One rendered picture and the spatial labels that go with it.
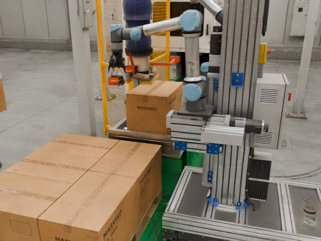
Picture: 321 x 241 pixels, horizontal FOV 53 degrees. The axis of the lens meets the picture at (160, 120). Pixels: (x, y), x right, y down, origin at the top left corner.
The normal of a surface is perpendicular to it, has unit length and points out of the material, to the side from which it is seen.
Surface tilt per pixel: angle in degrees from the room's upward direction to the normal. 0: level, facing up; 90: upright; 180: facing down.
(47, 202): 0
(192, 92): 98
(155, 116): 90
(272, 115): 90
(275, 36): 90
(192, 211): 0
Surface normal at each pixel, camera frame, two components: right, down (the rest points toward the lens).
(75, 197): 0.00, -0.94
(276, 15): -0.27, 0.33
